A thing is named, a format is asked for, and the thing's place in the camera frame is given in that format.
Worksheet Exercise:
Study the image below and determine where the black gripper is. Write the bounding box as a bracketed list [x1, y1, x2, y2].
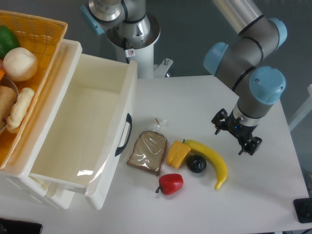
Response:
[211, 108, 262, 156]

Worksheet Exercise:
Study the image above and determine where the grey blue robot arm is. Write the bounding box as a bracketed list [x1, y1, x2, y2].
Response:
[204, 0, 288, 155]

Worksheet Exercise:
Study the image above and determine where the dark purple mangosteen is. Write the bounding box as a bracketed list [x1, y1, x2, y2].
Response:
[187, 155, 207, 174]

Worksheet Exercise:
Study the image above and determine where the yellow banana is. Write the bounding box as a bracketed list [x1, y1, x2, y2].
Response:
[184, 139, 228, 190]

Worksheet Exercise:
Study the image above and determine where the yellow bell pepper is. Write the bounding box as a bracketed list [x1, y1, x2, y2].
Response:
[167, 140, 191, 169]

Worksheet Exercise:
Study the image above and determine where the red bell pepper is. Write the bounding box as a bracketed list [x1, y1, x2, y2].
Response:
[156, 174, 184, 195]

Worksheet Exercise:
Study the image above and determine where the wrapped brown bread slice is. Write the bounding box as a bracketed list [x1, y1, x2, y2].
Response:
[127, 118, 168, 176]

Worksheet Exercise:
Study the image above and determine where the black device at right edge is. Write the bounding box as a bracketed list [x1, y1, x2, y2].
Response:
[293, 197, 312, 223]

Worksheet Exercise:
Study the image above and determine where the white open drawer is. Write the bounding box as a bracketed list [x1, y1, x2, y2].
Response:
[30, 54, 137, 210]

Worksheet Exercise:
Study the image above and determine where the cream twisted bread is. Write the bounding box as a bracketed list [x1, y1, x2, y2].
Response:
[6, 87, 35, 133]

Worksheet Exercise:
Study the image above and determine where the yellow wicker basket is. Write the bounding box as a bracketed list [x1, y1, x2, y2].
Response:
[0, 10, 68, 165]

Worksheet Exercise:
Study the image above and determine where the white drawer cabinet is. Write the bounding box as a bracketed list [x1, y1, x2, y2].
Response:
[0, 39, 82, 209]

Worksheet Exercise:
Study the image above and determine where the round white bun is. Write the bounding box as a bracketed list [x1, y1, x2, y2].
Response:
[3, 47, 38, 82]

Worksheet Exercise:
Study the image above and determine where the tan bread roll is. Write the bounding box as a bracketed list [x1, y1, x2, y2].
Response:
[0, 85, 17, 123]

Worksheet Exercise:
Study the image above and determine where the green bell pepper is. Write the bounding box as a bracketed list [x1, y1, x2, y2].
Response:
[0, 25, 20, 60]

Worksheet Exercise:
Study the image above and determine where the black object at bottom left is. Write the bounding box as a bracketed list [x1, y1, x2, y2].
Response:
[0, 218, 42, 234]

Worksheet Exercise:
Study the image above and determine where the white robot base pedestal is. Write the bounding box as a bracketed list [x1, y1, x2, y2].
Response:
[80, 0, 174, 79]

